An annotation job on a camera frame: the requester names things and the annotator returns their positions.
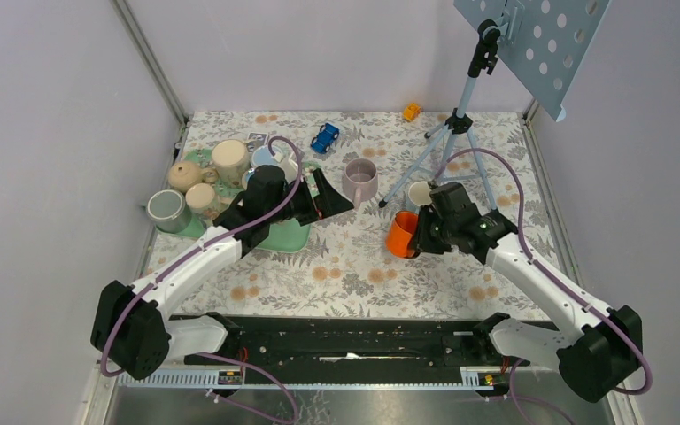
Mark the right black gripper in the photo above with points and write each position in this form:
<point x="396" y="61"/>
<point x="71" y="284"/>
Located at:
<point x="424" y="243"/>

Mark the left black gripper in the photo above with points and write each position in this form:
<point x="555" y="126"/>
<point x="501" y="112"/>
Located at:
<point x="330" y="202"/>

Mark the mauve pink mug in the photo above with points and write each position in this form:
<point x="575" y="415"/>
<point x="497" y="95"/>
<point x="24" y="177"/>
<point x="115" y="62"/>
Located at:
<point x="360" y="181"/>

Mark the orange mug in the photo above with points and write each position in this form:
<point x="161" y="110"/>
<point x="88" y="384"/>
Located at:
<point x="400" y="236"/>

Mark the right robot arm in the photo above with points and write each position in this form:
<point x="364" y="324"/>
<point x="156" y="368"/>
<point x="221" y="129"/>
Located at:
<point x="593" y="346"/>

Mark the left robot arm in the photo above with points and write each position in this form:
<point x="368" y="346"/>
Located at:
<point x="134" y="327"/>

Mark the light blue upside-down mug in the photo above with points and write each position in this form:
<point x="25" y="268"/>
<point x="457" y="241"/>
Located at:
<point x="266" y="156"/>

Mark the green plastic tray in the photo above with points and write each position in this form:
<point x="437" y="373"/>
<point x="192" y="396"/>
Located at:
<point x="287" y="236"/>

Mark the blue toy car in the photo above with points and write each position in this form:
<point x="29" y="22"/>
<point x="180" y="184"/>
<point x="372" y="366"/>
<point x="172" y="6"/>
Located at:
<point x="326" y="136"/>

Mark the floral table cloth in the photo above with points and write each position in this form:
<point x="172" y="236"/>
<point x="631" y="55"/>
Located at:
<point x="344" y="269"/>

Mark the tall beige cup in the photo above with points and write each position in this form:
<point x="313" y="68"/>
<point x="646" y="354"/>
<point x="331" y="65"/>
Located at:
<point x="231" y="160"/>

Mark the orange toy block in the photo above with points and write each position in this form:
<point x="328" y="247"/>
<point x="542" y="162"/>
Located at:
<point x="411" y="112"/>

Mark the small beige cup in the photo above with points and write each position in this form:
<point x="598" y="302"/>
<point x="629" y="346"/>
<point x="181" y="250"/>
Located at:
<point x="203" y="201"/>

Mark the beige teapot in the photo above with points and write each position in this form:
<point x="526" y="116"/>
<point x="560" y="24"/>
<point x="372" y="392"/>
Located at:
<point x="184" y="175"/>

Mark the grey metal cup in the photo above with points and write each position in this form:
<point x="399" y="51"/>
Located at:
<point x="168" y="211"/>

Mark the light blue tripod stand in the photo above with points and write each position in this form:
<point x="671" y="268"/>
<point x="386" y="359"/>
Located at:
<point x="458" y="123"/>

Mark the perforated grey panel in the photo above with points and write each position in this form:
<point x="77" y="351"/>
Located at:
<point x="541" y="42"/>

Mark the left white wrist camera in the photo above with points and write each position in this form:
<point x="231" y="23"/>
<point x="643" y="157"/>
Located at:
<point x="289" y="166"/>

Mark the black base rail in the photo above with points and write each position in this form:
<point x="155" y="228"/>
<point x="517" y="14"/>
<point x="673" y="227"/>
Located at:
<point x="360" y="352"/>

